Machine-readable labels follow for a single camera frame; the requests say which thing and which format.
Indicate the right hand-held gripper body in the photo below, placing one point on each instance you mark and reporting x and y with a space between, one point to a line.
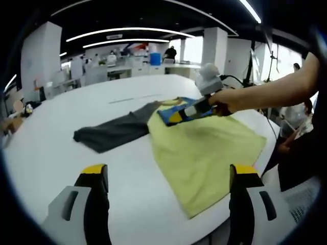
209 81

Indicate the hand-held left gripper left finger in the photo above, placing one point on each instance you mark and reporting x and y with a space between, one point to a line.
76 204

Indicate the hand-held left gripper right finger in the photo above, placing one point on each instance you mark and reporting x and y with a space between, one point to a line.
260 211

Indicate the yellow blue grey garment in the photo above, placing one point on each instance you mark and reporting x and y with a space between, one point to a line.
204 153

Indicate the person's right hand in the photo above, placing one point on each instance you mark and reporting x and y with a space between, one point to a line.
224 100

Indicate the white counter cabinets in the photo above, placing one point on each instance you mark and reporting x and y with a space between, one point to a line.
178 67

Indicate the black tripod stand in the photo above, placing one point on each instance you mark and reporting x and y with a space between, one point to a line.
249 71

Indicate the white mesh chair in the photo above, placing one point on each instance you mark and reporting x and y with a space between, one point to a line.
301 204

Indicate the blue container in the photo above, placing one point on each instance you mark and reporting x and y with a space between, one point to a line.
155 59

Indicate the person's dark clothing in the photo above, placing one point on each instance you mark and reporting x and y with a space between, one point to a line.
301 168

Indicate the thin black stand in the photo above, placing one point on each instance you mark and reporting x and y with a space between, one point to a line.
272 58

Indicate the cardboard box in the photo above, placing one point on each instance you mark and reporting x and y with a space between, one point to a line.
12 127

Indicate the ceiling air vent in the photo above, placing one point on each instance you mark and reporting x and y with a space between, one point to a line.
114 37

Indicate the black bag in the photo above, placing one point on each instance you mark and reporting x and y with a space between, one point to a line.
34 105

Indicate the black box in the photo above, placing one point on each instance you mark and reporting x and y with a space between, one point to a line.
42 94

